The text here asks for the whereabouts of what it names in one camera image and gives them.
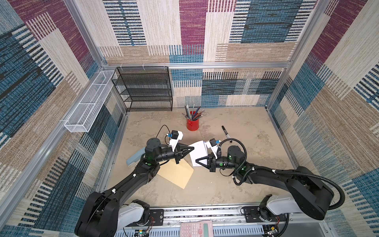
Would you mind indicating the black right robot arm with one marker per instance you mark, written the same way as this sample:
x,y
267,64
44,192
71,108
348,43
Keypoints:
x,y
310,194

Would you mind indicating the light blue stapler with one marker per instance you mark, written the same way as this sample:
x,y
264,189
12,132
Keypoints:
x,y
134,159

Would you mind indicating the red pen cup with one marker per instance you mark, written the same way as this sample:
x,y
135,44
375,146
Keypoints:
x,y
193,122

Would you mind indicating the white mesh wall basket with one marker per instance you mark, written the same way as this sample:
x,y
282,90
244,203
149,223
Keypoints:
x,y
86,112

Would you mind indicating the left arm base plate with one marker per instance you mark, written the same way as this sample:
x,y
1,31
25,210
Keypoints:
x,y
155,218

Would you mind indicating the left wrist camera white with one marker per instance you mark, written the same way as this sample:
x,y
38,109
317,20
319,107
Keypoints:
x,y
174,138

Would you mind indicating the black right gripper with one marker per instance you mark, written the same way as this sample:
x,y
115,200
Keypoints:
x,y
211,162

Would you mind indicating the black wire shelf rack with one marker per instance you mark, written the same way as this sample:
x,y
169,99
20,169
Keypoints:
x,y
144,88

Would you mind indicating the black white marker pen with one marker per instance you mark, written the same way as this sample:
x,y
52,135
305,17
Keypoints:
x,y
225,132

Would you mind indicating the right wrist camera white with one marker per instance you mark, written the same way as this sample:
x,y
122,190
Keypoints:
x,y
214,146

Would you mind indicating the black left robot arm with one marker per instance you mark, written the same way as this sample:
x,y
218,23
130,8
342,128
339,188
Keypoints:
x,y
103,213

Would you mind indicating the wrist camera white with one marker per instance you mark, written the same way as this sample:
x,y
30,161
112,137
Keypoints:
x,y
214,146
174,138

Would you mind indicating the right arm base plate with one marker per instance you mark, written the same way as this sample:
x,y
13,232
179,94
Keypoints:
x,y
254,214

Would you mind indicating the blue floral letter paper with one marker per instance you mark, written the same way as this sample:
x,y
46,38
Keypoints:
x,y
200,151

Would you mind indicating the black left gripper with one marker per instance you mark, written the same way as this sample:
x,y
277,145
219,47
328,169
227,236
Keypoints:
x,y
182,151

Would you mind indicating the tan paper envelope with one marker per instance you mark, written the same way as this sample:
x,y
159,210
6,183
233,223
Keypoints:
x,y
178,174

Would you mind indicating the pink calculator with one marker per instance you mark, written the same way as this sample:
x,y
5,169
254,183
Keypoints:
x,y
197,229

